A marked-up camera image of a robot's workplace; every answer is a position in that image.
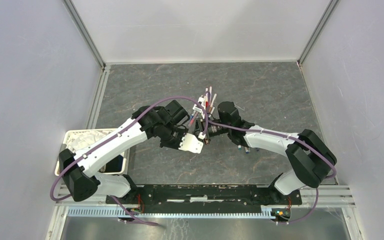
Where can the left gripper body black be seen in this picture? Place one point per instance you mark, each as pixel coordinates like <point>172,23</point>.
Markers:
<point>172,137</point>

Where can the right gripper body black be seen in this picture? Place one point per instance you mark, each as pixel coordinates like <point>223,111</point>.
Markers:
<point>214,129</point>

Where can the blue transparent pen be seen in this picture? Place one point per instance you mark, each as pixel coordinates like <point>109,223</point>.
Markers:
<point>247,150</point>

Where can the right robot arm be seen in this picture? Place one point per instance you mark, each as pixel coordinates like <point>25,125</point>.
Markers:
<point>311,160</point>

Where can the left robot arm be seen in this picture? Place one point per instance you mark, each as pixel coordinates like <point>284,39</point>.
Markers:
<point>80,170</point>

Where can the red tipped white pen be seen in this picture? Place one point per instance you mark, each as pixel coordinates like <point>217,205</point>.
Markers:
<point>206,95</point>

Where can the white cloth in basket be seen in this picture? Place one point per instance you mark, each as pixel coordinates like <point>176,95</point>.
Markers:
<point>78,139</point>

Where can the white plastic basket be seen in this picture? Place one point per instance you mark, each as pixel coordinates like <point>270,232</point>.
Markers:
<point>116,166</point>

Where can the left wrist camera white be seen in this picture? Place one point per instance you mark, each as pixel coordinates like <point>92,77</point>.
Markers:
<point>190,143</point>

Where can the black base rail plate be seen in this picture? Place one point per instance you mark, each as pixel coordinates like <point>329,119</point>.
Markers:
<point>207,199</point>

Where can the white slotted cable duct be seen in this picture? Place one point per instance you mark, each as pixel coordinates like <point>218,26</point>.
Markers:
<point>118,212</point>

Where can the aluminium frame rail left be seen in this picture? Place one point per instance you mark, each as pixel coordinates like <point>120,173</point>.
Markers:
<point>73,12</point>

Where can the aluminium frame rail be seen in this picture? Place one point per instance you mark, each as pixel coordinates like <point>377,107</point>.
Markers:
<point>73,12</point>
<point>325,17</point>

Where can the aluminium frame rail right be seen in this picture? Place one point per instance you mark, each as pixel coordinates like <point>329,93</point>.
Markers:
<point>325,17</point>

